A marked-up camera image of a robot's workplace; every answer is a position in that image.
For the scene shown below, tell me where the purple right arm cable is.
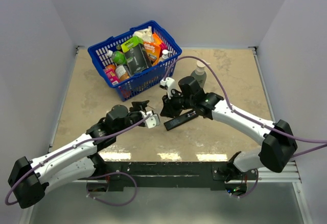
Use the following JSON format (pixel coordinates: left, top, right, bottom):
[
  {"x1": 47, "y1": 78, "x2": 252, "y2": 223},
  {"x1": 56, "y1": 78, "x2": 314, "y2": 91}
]
[{"x1": 163, "y1": 56, "x2": 327, "y2": 158}]

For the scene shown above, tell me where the grey soap pump bottle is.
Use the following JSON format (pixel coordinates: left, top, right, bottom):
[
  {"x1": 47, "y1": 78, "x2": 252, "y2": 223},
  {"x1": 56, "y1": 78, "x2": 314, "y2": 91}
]
[{"x1": 191, "y1": 60, "x2": 207, "y2": 88}]

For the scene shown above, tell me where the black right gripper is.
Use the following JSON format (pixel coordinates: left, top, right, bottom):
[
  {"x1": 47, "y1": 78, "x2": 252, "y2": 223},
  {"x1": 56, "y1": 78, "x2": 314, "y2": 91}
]
[{"x1": 161, "y1": 89, "x2": 195, "y2": 118}]

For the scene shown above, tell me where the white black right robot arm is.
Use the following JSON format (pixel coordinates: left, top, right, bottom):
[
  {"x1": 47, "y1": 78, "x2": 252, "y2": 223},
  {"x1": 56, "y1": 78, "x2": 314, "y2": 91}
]
[{"x1": 159, "y1": 76, "x2": 297, "y2": 181}]

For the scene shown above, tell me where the black remote control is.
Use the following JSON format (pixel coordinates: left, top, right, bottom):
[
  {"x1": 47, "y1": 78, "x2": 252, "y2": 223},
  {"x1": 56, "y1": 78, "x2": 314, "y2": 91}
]
[{"x1": 164, "y1": 110, "x2": 198, "y2": 131}]

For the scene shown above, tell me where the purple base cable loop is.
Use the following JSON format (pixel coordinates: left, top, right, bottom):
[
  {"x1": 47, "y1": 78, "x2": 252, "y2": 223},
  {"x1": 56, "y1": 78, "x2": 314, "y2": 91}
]
[{"x1": 86, "y1": 172, "x2": 138, "y2": 207}]

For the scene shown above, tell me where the blue plastic shopping basket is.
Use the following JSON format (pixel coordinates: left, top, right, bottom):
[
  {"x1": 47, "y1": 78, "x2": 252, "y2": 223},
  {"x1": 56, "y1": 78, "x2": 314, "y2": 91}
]
[{"x1": 87, "y1": 20, "x2": 182, "y2": 101}]

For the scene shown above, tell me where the white pump bottle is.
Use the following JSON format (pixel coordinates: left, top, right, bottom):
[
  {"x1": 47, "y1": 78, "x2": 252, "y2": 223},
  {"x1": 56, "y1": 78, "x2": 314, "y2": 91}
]
[{"x1": 158, "y1": 49, "x2": 172, "y2": 63}]

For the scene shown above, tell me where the green round bottle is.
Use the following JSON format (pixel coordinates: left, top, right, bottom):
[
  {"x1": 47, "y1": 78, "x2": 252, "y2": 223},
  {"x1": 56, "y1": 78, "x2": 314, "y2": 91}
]
[{"x1": 106, "y1": 50, "x2": 127, "y2": 65}]

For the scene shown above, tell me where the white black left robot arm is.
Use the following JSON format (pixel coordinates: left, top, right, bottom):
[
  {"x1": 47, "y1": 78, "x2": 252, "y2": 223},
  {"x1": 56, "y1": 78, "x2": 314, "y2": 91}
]
[{"x1": 5, "y1": 101, "x2": 160, "y2": 209}]

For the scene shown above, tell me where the black green razor box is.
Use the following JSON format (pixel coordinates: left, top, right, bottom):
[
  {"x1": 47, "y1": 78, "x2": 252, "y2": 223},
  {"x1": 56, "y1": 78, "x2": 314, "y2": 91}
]
[{"x1": 121, "y1": 36, "x2": 152, "y2": 76}]

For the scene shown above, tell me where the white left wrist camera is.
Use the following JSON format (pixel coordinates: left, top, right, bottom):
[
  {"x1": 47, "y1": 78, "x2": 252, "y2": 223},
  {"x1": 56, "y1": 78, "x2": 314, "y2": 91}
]
[{"x1": 141, "y1": 111, "x2": 160, "y2": 129}]

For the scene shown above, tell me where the beige crumpled bag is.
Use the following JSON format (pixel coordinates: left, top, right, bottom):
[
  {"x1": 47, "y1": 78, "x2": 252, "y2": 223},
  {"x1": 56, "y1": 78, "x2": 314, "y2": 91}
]
[{"x1": 133, "y1": 26, "x2": 154, "y2": 42}]

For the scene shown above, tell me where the orange labelled jar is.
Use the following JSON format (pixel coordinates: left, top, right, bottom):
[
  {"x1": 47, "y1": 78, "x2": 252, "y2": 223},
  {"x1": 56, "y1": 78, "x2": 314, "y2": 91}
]
[{"x1": 115, "y1": 64, "x2": 131, "y2": 82}]

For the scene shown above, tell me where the pink snack packet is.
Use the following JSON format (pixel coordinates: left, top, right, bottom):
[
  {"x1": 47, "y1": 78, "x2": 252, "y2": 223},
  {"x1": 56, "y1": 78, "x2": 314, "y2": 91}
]
[{"x1": 104, "y1": 64, "x2": 120, "y2": 85}]

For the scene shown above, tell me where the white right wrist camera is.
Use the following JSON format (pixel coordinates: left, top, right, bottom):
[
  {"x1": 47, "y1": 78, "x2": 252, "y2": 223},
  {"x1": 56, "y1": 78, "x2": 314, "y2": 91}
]
[{"x1": 159, "y1": 77, "x2": 177, "y2": 99}]

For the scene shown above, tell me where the orange razor blade box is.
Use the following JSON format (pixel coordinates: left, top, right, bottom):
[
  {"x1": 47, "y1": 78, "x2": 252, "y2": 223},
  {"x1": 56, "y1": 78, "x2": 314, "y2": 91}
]
[{"x1": 144, "y1": 41, "x2": 161, "y2": 66}]

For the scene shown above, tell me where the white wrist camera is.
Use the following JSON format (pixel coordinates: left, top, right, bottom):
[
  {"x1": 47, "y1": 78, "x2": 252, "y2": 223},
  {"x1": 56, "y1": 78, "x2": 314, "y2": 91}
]
[
  {"x1": 141, "y1": 111, "x2": 160, "y2": 129},
  {"x1": 159, "y1": 77, "x2": 177, "y2": 99}
]

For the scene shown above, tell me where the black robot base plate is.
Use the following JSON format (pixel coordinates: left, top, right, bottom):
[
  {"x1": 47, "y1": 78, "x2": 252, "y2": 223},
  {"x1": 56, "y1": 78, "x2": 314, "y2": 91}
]
[{"x1": 76, "y1": 161, "x2": 259, "y2": 192}]

